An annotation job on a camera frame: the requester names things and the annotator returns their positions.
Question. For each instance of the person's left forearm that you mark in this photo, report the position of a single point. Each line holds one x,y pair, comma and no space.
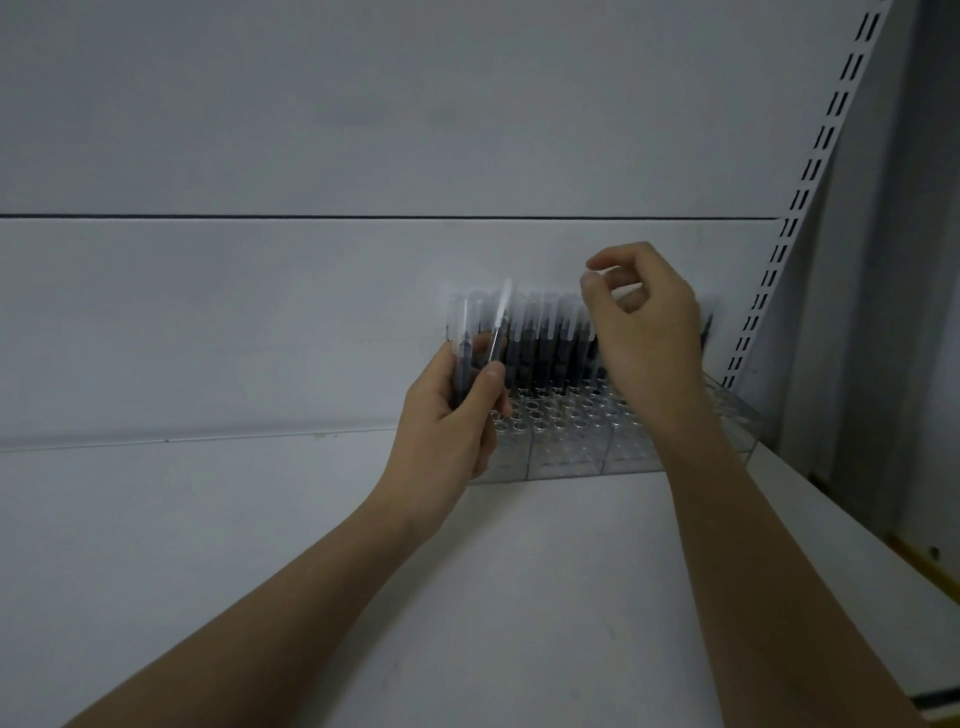
270,622

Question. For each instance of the slotted metal shelf upright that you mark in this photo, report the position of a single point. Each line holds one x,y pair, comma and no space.
821,150

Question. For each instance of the clear acrylic pen rack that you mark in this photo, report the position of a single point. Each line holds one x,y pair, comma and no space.
570,439

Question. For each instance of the single clear-capped black pen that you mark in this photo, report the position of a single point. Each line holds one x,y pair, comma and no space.
500,319

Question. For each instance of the row of racked black pens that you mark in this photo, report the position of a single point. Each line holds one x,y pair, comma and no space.
547,337

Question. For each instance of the person's left thumb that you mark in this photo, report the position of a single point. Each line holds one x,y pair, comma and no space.
480,386

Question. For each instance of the person's right thumb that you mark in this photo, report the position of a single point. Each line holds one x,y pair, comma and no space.
592,304

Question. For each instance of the person's right hand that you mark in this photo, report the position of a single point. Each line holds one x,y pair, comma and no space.
660,352

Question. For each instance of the person's right forearm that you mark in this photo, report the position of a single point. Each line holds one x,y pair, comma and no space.
772,600

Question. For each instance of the person's right middle finger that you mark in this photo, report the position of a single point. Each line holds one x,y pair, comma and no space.
631,298

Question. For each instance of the person's left hand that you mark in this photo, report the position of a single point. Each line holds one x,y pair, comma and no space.
431,435

